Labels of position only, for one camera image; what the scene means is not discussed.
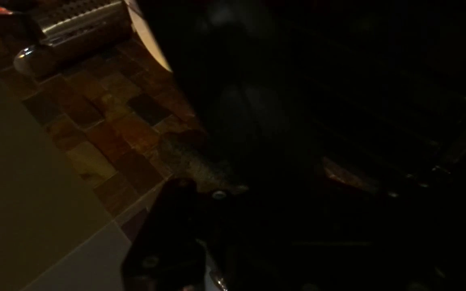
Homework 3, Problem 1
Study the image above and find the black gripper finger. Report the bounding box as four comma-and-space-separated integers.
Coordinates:
122, 176, 209, 291

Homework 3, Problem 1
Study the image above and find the small white bowl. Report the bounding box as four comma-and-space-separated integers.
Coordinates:
125, 0, 174, 74

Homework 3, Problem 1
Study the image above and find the black gas stove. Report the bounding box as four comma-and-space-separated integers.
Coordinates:
275, 0, 466, 291

